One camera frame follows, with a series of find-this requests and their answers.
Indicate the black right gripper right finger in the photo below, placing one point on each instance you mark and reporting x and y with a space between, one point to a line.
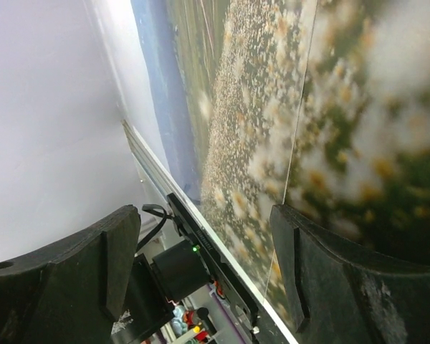
341 292

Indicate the aluminium extrusion rail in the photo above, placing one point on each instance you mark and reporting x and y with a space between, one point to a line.
150 165

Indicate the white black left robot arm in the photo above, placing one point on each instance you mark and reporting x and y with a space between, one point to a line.
154 287

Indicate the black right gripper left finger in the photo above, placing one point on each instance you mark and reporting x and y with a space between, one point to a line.
72 290

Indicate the flower field photo print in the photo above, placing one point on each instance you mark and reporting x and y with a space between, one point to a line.
213 87

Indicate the black robot mounting base rail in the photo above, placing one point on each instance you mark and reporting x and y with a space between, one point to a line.
247 309

